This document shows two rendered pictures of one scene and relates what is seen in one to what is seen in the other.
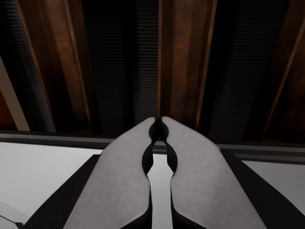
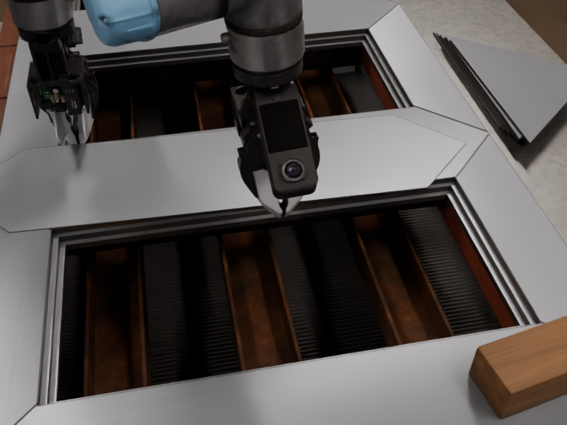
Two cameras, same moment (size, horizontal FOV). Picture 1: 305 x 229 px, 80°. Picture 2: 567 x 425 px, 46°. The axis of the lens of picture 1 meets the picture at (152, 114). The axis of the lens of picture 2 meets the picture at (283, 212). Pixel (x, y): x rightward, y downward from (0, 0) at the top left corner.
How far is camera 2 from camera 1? 0.68 m
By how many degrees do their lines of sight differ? 17
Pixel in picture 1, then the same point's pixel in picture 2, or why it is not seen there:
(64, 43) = (407, 320)
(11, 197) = (415, 135)
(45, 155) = (378, 184)
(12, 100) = not seen: outside the picture
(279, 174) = (154, 207)
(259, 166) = (175, 210)
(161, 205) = not seen: hidden behind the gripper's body
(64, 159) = (359, 184)
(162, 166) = not seen: hidden behind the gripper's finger
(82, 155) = (342, 190)
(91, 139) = (338, 207)
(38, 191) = (385, 147)
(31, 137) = (398, 198)
